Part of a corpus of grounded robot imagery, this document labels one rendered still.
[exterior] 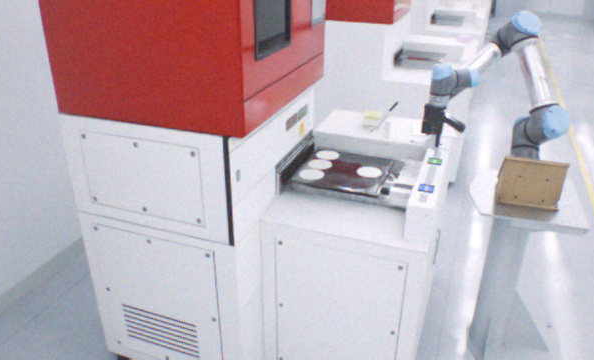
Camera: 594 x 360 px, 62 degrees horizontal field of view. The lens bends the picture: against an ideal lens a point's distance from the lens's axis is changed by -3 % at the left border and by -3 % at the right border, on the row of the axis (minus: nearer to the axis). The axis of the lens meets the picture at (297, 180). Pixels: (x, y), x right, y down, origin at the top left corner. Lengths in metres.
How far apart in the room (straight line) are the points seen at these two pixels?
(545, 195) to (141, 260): 1.60
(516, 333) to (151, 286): 1.71
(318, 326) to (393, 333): 0.31
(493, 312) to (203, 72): 1.70
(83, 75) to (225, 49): 0.56
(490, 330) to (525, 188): 0.76
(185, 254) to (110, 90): 0.64
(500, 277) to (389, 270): 0.72
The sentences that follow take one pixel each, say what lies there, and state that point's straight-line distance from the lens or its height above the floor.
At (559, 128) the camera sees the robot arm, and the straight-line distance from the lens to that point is 2.19.
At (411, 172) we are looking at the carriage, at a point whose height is 0.88.
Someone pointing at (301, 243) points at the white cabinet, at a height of 0.75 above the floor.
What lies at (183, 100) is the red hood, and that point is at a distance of 1.65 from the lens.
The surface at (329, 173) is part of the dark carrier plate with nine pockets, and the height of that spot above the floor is 0.90.
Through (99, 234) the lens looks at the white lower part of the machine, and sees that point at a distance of 2.14.
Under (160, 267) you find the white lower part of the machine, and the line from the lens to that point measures 2.03.
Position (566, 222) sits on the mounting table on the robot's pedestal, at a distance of 2.18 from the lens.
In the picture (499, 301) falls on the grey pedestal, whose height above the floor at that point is 0.31.
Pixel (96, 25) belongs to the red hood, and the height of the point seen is 1.54.
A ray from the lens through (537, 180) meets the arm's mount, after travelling 2.18.
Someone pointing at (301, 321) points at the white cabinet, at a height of 0.38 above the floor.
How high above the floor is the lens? 1.80
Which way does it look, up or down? 26 degrees down
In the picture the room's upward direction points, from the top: straight up
